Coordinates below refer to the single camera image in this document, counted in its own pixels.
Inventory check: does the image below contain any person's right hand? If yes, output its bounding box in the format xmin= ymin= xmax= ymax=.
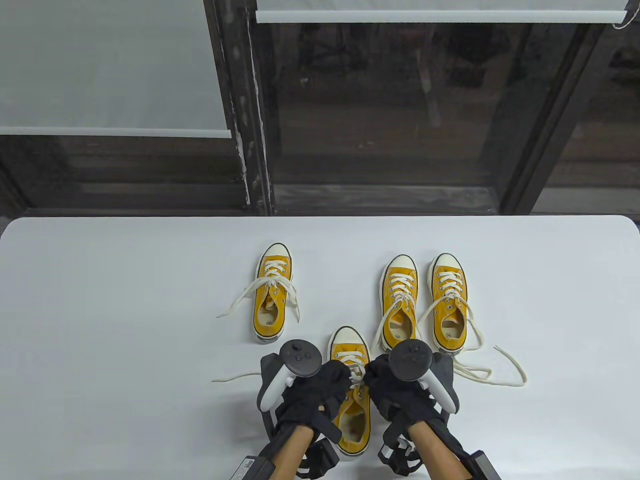
xmin=364 ymin=354 xmax=441 ymax=427

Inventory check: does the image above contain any person's left hand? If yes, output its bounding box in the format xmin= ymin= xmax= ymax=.
xmin=274 ymin=359 xmax=352 ymax=437

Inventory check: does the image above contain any person's left forearm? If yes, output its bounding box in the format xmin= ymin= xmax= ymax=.
xmin=270 ymin=422 xmax=318 ymax=480

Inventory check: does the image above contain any person's right forearm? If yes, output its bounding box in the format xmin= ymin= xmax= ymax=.
xmin=407 ymin=419 xmax=471 ymax=480

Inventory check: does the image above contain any black wrist battery box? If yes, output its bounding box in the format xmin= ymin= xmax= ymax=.
xmin=467 ymin=450 xmax=502 ymax=480
xmin=237 ymin=454 xmax=276 ymax=480

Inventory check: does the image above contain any white roller blind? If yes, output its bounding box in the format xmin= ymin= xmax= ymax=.
xmin=255 ymin=0 xmax=628 ymax=24

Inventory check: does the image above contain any grey roller blind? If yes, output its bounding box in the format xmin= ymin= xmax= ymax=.
xmin=0 ymin=0 xmax=232 ymax=139

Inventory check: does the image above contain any black glove cable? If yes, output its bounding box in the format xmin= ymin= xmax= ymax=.
xmin=260 ymin=410 xmax=281 ymax=451
xmin=435 ymin=405 xmax=476 ymax=461

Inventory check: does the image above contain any black wrist camera rig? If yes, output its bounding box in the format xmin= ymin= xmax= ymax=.
xmin=377 ymin=432 xmax=426 ymax=476
xmin=297 ymin=437 xmax=341 ymax=480

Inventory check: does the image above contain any dark window frame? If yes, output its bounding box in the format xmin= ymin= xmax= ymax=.
xmin=0 ymin=0 xmax=640 ymax=217

